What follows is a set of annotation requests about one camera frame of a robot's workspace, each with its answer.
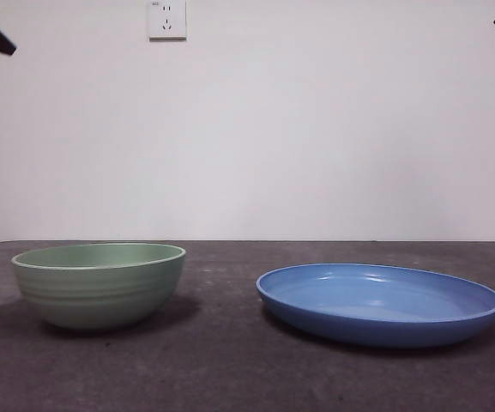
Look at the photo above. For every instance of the green ribbed bowl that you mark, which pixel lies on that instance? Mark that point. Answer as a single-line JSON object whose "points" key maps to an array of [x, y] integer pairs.
{"points": [[97, 296]]}

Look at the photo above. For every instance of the white wall socket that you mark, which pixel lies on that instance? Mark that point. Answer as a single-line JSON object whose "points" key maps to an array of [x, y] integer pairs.
{"points": [[167, 21]]}

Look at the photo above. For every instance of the blue round plate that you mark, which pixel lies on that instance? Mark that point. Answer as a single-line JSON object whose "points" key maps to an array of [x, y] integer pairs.
{"points": [[380, 309]]}

